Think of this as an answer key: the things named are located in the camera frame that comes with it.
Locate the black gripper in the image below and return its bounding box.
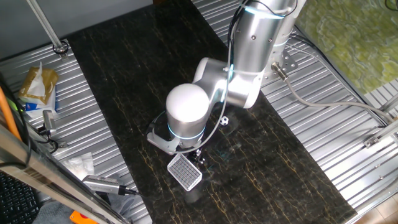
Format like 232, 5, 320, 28
182, 145, 206, 166

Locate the black marble-pattern mat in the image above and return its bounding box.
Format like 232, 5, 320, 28
66, 0, 358, 224

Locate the crumpled white tissue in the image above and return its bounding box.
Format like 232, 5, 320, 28
62, 152, 96, 181

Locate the orange emergency stop box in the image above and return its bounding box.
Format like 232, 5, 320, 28
69, 210, 98, 224

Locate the grey cloth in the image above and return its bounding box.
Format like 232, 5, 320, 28
32, 192, 136, 224

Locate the yellow tissue pack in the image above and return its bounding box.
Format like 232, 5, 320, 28
17, 61, 60, 118

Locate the black keyboard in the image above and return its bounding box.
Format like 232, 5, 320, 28
0, 170, 40, 224

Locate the green patterned carpet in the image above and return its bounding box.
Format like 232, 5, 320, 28
294, 0, 398, 95

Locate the orange pole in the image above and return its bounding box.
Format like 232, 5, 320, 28
0, 85, 23, 141

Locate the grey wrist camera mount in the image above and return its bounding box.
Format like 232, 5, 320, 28
146, 123, 182, 156

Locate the thin grey gripper cable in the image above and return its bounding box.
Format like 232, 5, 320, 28
149, 40, 234, 154

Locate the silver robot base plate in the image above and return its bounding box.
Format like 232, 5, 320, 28
262, 46, 299, 88

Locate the thick grey base cable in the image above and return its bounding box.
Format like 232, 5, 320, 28
271, 61, 397, 124

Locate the small grey camera on stand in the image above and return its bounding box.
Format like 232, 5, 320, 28
37, 109, 60, 147

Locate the aluminium frame beam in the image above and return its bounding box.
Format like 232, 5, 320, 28
0, 123, 131, 224

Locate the aluminium corner bracket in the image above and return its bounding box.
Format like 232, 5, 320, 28
363, 119, 398, 149

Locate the aluminium pole with black ring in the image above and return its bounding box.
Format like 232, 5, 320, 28
26, 0, 70, 60

